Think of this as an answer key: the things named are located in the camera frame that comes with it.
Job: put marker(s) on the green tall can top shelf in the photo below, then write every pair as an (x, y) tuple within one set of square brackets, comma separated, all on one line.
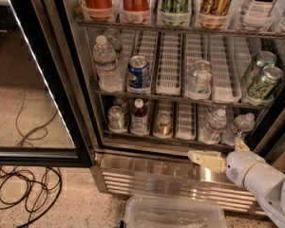
[(174, 12)]

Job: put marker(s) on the green can front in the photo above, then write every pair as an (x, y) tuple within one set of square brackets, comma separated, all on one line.
[(265, 82)]

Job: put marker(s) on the white labelled bottle top shelf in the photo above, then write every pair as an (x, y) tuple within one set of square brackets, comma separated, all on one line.
[(254, 14)]

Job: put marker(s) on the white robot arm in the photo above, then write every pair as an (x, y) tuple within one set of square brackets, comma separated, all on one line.
[(267, 184)]

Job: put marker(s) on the white silver soda can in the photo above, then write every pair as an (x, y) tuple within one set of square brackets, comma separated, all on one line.
[(198, 80)]

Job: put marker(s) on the dark drink bottle white cap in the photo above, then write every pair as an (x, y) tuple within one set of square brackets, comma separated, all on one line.
[(139, 120)]

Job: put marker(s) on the orange soda bottle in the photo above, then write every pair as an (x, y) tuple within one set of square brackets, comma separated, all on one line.
[(136, 11)]

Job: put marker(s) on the bronze can bottom shelf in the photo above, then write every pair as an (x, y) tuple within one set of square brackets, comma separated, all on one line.
[(163, 123)]

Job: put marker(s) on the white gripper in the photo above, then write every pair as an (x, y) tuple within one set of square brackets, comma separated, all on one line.
[(239, 167)]

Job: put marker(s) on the rear water bottle middle shelf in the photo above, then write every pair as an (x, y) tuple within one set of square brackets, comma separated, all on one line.
[(114, 37)]

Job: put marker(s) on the blue Pepsi can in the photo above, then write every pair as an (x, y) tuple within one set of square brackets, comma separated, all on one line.
[(138, 72)]

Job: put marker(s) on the clear water bottle bottom shelf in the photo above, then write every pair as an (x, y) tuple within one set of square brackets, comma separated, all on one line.
[(212, 126)]

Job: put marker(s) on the clear water bottle middle shelf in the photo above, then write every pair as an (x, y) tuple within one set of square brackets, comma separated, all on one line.
[(107, 65)]

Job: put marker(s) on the clear plastic storage bin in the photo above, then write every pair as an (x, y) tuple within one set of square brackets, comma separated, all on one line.
[(154, 212)]

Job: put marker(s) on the green can rear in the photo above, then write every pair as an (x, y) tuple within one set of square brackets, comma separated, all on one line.
[(259, 61)]

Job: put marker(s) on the clear water bottle shelf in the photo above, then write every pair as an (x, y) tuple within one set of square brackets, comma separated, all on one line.
[(107, 65), (212, 126)]

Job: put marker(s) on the glass fridge door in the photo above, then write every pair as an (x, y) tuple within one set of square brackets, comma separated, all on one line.
[(41, 121)]

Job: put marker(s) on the red Coca-Cola bottle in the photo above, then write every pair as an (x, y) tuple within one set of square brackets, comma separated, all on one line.
[(99, 10)]

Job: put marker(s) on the silver can bottom left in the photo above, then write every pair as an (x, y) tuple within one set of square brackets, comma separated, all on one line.
[(116, 118)]

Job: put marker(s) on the stainless steel fridge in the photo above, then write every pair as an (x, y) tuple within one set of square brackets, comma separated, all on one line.
[(155, 164)]

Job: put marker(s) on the clear water bottle bottom right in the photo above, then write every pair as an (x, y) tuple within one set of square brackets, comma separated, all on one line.
[(239, 127)]

